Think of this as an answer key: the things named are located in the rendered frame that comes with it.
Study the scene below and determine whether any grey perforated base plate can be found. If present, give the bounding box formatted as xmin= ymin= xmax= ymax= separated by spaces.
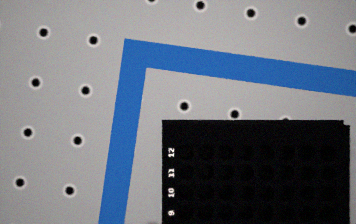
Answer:
xmin=0 ymin=0 xmax=356 ymax=224

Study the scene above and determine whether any black well plate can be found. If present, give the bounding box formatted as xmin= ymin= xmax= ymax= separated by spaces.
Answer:
xmin=162 ymin=120 xmax=350 ymax=224

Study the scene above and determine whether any blue tape corner marking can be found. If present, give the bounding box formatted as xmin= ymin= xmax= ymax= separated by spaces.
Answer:
xmin=98 ymin=38 xmax=356 ymax=224

